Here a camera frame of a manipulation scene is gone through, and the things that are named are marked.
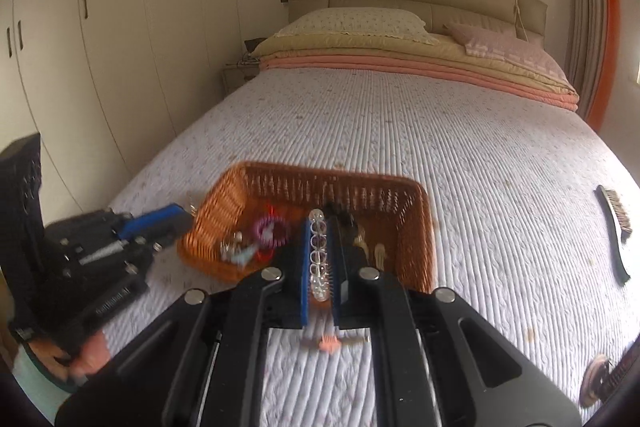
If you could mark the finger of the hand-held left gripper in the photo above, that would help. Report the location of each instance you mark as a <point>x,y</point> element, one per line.
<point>155,216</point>
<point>172,238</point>

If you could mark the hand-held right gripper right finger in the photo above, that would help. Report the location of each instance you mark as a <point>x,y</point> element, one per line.
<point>339,277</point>

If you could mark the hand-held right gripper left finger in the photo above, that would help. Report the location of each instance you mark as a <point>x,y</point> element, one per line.
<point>303,277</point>

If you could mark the cream hair clip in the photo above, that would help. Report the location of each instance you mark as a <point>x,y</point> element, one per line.
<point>376,252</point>

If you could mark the translucent blue hair clip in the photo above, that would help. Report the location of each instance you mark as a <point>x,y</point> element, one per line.
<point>246,257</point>

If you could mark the brown wicker basket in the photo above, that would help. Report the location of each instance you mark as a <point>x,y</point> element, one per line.
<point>400,227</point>

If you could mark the person's left hand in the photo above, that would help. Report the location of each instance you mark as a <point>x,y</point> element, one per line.
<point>87,354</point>

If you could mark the small pink hair clip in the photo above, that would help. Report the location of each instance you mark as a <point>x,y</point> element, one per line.
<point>331,344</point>

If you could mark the beige nightstand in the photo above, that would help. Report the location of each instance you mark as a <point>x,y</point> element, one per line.
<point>237,79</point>

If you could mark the quilted lilac bedspread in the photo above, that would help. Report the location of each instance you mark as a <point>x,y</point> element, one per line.
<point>450,147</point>

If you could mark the white built-in wardrobe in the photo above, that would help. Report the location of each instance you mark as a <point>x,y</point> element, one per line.
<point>125,32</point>

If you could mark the folded pink blanket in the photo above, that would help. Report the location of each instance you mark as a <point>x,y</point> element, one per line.
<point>400,64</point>

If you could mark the folded blankets and pillows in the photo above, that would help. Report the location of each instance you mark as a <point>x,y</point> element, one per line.
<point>400,49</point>

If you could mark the cream floral pillow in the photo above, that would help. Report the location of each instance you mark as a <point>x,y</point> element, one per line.
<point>355,24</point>

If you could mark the round wooden hairbrush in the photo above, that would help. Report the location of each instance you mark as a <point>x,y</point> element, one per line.
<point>597,382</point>

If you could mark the black bristle brush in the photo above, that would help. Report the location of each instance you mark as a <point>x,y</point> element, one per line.
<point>616,232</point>

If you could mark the pink checked pillow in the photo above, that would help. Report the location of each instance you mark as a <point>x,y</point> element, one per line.
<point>510,49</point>

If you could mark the grey and orange curtain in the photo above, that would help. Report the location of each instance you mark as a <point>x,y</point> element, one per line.
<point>592,7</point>

